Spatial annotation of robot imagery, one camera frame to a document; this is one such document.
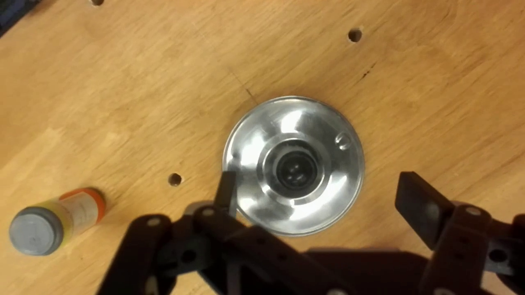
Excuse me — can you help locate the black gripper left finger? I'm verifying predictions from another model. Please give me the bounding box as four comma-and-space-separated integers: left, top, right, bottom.
97, 169, 330, 295

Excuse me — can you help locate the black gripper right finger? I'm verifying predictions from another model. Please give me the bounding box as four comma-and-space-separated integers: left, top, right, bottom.
395, 171, 525, 295

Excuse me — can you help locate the silver steel teapot lid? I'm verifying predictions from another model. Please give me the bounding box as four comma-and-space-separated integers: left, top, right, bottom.
220, 95, 368, 240

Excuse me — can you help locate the small bottle with grey cap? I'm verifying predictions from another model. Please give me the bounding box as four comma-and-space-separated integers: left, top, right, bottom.
8, 186, 108, 258

